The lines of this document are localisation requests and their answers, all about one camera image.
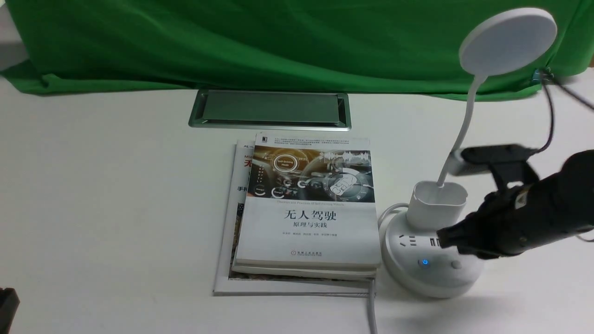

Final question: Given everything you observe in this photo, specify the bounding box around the white lamp power cable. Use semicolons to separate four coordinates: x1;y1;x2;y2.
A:
368;203;410;334

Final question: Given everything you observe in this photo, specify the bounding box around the green backdrop cloth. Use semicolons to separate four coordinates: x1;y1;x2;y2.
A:
1;0;594;101

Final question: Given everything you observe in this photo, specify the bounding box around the silver desk cable hatch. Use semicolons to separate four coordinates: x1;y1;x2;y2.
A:
188;89;352;132

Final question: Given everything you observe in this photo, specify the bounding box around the middle book under top book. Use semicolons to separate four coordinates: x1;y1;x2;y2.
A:
230;264;378;281

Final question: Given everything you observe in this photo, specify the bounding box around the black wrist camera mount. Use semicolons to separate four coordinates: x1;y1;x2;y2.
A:
446;144;540;190

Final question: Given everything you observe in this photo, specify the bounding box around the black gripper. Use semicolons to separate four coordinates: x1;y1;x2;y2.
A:
437;150;593;259

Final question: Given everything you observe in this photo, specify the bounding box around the blue binder clip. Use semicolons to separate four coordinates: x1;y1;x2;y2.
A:
531;68;554;85

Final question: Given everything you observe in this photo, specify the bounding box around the self-driving book white cover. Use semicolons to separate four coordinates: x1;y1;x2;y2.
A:
235;133;381;271

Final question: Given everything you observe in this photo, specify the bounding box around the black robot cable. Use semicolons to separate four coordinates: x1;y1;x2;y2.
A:
534;70;594;154

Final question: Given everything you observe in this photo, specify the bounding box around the bottom large white book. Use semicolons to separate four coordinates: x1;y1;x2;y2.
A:
213;140;370;298

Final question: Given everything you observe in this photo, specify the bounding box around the white desk lamp with socket base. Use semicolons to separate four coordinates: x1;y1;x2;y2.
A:
378;7;557;298

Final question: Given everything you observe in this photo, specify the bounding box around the dark object at left edge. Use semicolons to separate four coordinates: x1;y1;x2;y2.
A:
0;288;20;334

